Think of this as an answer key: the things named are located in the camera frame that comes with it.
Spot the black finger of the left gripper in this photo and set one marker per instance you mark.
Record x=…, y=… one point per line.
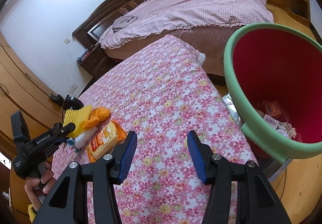
x=60, y=131

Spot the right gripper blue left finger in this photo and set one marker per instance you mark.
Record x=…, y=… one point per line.
x=123, y=156

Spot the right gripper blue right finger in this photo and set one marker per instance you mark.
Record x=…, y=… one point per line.
x=201, y=155

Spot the yellow foam fruit net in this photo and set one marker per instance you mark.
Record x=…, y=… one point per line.
x=78, y=117

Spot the rice cracker snack bag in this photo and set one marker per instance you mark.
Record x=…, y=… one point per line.
x=105, y=141

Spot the orange plastic wrapper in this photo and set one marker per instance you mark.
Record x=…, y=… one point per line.
x=97, y=115

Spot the light blue plastic scrap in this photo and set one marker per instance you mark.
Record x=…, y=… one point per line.
x=71, y=143

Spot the white plastic bag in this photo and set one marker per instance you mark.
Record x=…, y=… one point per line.
x=83, y=139

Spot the wooden wardrobe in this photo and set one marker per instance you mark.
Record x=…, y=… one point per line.
x=22, y=90

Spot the pink floral table cloth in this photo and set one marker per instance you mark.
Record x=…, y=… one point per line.
x=162, y=93

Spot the dark wooden nightstand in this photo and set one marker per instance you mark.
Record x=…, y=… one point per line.
x=96, y=62

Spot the dark wooden headboard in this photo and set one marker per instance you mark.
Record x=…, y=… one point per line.
x=89, y=32

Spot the red bin with green rim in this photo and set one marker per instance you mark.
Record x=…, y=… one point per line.
x=267, y=62

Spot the grey folded cloth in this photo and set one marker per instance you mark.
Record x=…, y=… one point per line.
x=123, y=22

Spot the pink checked bedspread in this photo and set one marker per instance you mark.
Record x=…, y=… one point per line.
x=157, y=16

